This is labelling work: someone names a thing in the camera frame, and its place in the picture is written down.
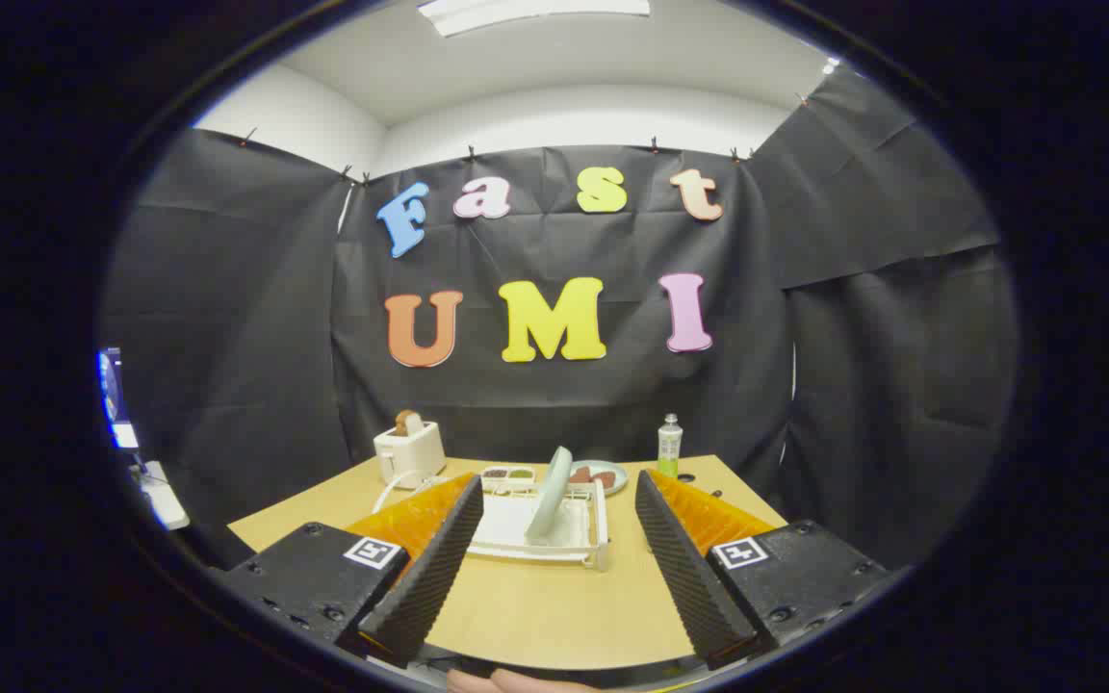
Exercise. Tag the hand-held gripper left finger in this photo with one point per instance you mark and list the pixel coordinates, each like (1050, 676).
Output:
(439, 568)

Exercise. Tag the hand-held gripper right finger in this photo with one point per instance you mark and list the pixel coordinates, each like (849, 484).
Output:
(684, 577)

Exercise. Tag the white dish rack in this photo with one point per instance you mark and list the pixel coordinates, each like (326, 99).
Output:
(506, 525)

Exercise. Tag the light green plate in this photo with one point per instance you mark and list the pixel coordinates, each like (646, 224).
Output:
(551, 496)

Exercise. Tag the white divided sauce dish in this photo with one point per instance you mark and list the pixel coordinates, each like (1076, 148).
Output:
(508, 474)

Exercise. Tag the small green plate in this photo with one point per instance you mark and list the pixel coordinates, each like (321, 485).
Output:
(616, 478)

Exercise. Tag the white toaster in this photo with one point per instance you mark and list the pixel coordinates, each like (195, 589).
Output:
(410, 454)

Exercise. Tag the clear bottle with green label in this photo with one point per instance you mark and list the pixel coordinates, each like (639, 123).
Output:
(670, 450)

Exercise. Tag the brown food piece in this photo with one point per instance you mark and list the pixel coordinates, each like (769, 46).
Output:
(598, 475)

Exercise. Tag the brown bread slice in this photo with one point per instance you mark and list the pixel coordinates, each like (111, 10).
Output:
(408, 423)

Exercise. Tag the white flat device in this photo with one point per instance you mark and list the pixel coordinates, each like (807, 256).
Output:
(162, 496)

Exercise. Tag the black backdrop cloth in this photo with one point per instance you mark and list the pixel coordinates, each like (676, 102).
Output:
(256, 318)

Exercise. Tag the computer monitor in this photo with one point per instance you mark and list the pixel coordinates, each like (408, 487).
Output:
(112, 395)

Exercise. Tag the ceiling light panel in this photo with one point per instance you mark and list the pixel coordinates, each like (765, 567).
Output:
(535, 12)

